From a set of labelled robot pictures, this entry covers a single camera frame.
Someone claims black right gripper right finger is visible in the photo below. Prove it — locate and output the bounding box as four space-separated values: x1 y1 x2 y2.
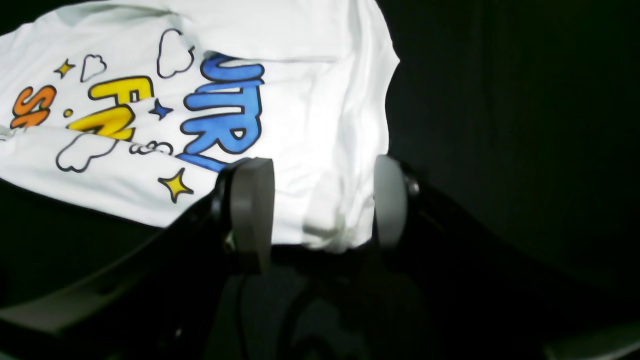
374 154 639 360

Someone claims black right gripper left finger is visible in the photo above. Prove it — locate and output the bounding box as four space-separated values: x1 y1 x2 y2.
1 158 275 360

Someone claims white printed t-shirt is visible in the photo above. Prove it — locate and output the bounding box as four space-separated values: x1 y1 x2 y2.
1 0 399 252

